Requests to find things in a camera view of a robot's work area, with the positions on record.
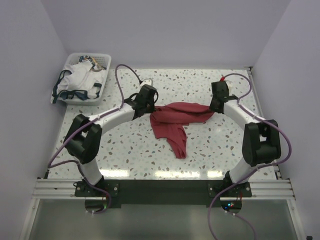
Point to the white tank top navy trim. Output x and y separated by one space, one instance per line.
78 82

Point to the patterned tank top in basket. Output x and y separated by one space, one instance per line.
92 60

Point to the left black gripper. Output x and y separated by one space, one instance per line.
152 109

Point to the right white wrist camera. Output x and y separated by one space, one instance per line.
228 82

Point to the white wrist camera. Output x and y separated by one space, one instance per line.
228 82
148 81

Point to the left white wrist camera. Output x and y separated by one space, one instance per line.
148 81

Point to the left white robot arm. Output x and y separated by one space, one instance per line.
83 139

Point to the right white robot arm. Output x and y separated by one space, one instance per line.
261 141

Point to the white plastic basket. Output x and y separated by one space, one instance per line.
103 59

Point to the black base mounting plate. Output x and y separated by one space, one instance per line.
113 193

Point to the aluminium front rail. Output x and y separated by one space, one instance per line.
54 189

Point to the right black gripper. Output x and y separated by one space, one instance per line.
212 108

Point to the red tank top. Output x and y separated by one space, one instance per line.
168 123

